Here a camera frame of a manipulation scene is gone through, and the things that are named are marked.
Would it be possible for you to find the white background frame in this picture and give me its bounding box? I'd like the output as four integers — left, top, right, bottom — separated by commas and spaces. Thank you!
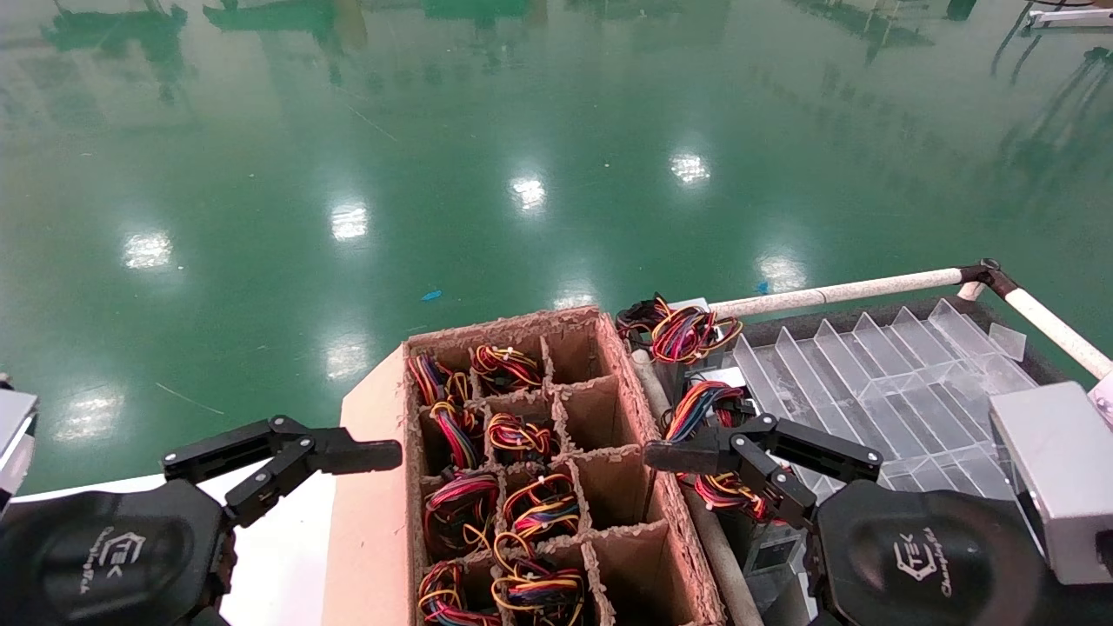
1026, 7, 1113, 29

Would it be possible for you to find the power supply with coloured wires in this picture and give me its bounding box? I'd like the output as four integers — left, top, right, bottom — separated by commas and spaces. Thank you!
484, 411, 562, 466
648, 306, 744, 401
490, 532, 588, 626
678, 469, 814, 575
407, 352, 475, 408
661, 365, 759, 444
417, 559, 501, 626
422, 469, 501, 562
470, 344, 544, 394
428, 400, 486, 470
500, 472, 582, 544

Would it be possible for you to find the power supply with black wires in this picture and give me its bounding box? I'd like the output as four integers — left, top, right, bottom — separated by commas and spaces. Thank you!
616, 294, 710, 349

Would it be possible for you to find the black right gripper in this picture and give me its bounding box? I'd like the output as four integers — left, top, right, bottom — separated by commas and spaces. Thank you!
643, 413, 1057, 626

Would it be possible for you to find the white slanted frame pipe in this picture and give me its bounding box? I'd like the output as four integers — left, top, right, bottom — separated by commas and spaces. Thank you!
1004, 287, 1113, 381

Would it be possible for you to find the black pipe joint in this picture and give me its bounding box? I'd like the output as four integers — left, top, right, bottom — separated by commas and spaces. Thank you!
956, 258, 1020, 301

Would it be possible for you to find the brown cardboard divider box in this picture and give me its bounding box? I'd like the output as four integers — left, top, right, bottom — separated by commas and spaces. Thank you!
322, 304, 728, 626

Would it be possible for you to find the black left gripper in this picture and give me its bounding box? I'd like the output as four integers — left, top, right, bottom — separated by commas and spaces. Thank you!
0, 416, 403, 626

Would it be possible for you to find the clear acrylic divider tray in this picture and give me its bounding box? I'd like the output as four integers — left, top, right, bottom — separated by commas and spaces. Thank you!
729, 298, 1040, 523

